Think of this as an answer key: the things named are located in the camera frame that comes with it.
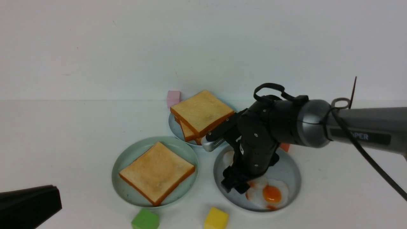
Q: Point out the orange foam cube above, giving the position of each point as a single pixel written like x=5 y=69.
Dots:
x=285 y=147

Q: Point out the pink foam cube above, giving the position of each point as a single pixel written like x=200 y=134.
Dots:
x=173 y=98

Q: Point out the toast slice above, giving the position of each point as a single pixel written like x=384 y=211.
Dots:
x=198 y=140
x=202 y=112
x=188 y=134
x=156 y=173

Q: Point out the grey blue egg plate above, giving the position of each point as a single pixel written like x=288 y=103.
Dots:
x=284 y=170

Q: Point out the small blue bread plate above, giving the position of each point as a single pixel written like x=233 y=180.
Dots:
x=176 y=130

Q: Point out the front fried egg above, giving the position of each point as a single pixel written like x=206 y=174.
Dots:
x=267 y=193

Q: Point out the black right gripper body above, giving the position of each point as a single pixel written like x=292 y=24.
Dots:
x=253 y=152

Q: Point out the back fried egg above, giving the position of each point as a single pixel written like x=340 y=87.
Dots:
x=227 y=159

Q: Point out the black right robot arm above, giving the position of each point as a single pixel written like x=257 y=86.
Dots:
x=315 y=123

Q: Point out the yellow foam cube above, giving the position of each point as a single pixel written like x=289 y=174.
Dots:
x=216 y=219

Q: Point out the fried egg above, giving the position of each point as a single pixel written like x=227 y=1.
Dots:
x=267 y=193
x=227 y=159

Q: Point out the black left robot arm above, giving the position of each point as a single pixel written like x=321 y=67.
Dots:
x=29 y=208

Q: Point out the mint green plate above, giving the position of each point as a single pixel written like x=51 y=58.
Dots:
x=129 y=194

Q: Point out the green foam cube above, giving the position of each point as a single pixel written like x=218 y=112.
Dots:
x=145 y=219

